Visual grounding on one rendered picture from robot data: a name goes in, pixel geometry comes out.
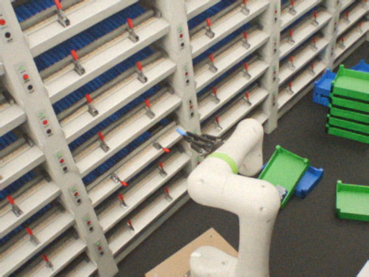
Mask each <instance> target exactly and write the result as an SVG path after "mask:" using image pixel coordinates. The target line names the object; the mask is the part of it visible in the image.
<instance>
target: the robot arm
mask: <svg viewBox="0 0 369 277"><path fill-rule="evenodd" d="M186 134H187V135H184V134H183V140H185V141H187V142H189V143H190V147H191V148H192V149H193V150H195V151H196V152H197V153H199V155H200V156H203V154H210V156H208V157H207V158H205V159H204V160H203V161H202V162H201V163H200V164H199V166H198V167H197V168H196V169H195V170H194V171H192V172H191V173H190V175H189V177H188V179H187V184H186V186H187V191H188V193H189V195H190V197H191V198H192V199H193V200H194V201H195V202H198V203H199V204H203V205H207V206H213V207H216V208H222V209H224V210H228V211H229V212H232V213H234V214H236V215H238V216H239V223H240V243H239V255H238V258H236V257H234V256H232V255H228V254H227V253H225V252H224V251H222V250H220V249H218V248H216V247H214V246H210V245H205V246H201V247H199V248H197V249H196V250H195V251H194V252H193V253H192V254H191V256H190V260H189V265H190V275H191V277H269V271H270V270H269V256H270V243H271V237H272V229H273V225H274V222H275V219H276V216H277V213H278V211H279V207H280V202H281V200H280V196H279V193H278V191H277V189H276V188H275V186H274V185H272V184H271V183H268V182H267V181H263V180H260V179H253V178H249V177H250V176H253V175H256V174H257V173H259V172H260V170H261V168H262V141H263V135H264V130H263V127H262V126H261V123H260V122H258V121H257V120H255V119H245V120H243V121H241V122H240V123H239V124H238V126H237V127H236V129H235V131H234V132H233V134H232V135H231V138H230V139H229V140H228V141H221V137H215V136H213V135H208V134H205V133H202V134H201V135H197V134H193V133H191V132H189V131H187V132H186ZM199 141H202V142H199ZM200 148H202V149H200ZM203 149H204V150H205V151H204V150H203ZM237 172H239V173H241V174H242V175H245V176H248V177H245V176H241V175H237Z"/></svg>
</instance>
